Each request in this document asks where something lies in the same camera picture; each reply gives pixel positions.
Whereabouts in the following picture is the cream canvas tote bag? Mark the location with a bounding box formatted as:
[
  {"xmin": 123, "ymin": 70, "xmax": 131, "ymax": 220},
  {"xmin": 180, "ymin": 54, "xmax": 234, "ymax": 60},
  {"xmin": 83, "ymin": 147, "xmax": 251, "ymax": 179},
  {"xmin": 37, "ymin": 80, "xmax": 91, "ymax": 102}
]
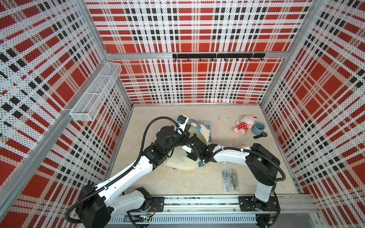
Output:
[{"xmin": 164, "ymin": 119, "xmax": 212, "ymax": 171}]

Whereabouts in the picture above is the clear case green compass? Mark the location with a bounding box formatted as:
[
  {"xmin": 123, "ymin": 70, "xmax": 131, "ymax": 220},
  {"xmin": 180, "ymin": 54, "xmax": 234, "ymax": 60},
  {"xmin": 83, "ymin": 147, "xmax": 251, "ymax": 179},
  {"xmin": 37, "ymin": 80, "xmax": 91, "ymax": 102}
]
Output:
[{"xmin": 229, "ymin": 168, "xmax": 239, "ymax": 192}]

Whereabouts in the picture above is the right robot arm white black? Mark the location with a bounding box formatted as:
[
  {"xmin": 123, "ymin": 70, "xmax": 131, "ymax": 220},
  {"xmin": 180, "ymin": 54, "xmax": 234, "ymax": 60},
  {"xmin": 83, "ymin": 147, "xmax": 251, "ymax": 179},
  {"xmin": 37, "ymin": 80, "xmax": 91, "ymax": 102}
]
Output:
[{"xmin": 182, "ymin": 136, "xmax": 286, "ymax": 211}]

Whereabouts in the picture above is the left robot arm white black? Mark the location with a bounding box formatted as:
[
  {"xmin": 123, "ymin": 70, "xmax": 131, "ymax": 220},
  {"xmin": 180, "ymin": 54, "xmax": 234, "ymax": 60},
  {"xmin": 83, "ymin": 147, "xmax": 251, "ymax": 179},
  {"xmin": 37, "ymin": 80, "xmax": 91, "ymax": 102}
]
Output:
[{"xmin": 65, "ymin": 115, "xmax": 189, "ymax": 228}]

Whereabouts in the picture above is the pink plush toy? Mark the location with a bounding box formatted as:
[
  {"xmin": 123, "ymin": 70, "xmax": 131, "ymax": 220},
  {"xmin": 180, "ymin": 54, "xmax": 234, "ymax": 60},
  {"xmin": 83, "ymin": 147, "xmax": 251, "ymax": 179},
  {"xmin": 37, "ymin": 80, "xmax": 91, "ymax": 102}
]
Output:
[{"xmin": 233, "ymin": 115, "xmax": 257, "ymax": 136}]

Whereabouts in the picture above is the teal ceramic cup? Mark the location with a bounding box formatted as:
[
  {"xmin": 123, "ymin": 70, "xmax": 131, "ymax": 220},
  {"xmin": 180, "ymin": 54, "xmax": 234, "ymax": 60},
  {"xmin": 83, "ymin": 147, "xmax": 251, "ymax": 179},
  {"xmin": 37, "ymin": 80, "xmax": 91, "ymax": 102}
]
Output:
[{"xmin": 251, "ymin": 122, "xmax": 265, "ymax": 135}]

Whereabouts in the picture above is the small black tool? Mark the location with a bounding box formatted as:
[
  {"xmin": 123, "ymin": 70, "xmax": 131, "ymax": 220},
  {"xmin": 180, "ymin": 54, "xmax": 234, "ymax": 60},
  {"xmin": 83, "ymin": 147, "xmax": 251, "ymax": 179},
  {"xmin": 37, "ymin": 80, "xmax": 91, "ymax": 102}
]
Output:
[{"xmin": 253, "ymin": 132, "xmax": 268, "ymax": 139}]

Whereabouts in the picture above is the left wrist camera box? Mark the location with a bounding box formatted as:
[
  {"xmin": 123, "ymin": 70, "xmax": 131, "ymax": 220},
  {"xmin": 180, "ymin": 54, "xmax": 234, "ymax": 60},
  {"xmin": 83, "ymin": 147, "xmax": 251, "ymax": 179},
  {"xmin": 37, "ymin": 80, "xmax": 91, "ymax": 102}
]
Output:
[{"xmin": 177, "ymin": 115, "xmax": 189, "ymax": 132}]

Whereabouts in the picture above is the white wire mesh basket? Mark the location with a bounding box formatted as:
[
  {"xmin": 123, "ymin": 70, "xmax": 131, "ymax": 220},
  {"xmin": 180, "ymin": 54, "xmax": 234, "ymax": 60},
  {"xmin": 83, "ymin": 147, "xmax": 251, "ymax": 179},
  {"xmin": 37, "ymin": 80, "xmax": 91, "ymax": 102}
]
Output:
[{"xmin": 70, "ymin": 62, "xmax": 121, "ymax": 122}]

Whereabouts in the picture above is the black wall hook rail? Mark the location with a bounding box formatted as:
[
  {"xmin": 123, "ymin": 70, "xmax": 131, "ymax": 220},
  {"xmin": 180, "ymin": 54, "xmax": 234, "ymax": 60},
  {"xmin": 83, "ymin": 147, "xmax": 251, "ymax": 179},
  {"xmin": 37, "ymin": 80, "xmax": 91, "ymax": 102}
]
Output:
[{"xmin": 172, "ymin": 53, "xmax": 266, "ymax": 60}]

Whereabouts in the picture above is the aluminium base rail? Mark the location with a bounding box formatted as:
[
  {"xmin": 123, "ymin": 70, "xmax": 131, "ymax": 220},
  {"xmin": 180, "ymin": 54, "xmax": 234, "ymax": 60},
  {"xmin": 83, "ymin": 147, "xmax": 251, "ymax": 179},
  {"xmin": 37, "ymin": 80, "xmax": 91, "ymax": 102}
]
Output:
[{"xmin": 82, "ymin": 195, "xmax": 323, "ymax": 228}]

